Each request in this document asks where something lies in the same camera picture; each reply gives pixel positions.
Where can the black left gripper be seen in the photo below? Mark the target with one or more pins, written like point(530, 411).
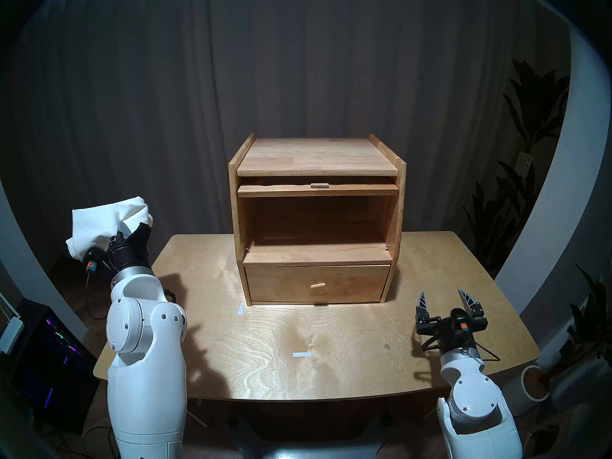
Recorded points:
point(129, 252)

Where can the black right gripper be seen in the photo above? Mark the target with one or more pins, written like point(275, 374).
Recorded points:
point(447, 341)

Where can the white shirt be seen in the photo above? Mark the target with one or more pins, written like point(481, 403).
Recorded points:
point(100, 221)

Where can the wooden cabinet flip door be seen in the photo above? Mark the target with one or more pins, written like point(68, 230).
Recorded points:
point(282, 191)

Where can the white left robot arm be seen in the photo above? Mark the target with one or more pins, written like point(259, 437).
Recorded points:
point(143, 357)

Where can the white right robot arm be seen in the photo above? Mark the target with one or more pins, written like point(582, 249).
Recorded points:
point(478, 410)

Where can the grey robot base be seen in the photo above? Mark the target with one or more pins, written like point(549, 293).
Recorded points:
point(311, 448)

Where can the wooden drawer with knob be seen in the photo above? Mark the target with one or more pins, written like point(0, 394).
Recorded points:
point(282, 283)

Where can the white round plant pot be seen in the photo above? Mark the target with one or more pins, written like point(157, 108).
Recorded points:
point(519, 396)

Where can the black computer tower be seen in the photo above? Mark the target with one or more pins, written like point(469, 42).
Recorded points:
point(48, 367)

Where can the white box device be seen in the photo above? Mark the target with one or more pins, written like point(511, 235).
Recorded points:
point(10, 331)

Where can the small dark potted plant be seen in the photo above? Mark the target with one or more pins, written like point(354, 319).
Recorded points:
point(590, 329)

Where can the white plant tag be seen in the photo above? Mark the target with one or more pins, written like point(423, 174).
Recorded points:
point(524, 162)

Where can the wooden cabinet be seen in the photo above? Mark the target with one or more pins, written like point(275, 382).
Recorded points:
point(315, 157)

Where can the tall dark leafy plant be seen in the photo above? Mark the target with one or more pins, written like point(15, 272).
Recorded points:
point(535, 104)

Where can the grey curtain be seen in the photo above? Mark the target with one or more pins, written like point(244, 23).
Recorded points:
point(239, 56)

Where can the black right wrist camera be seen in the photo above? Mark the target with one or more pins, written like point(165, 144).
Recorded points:
point(458, 322)

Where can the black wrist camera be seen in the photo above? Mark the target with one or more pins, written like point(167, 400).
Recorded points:
point(93, 259)
point(458, 322)

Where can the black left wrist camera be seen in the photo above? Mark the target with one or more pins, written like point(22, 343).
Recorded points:
point(93, 259)

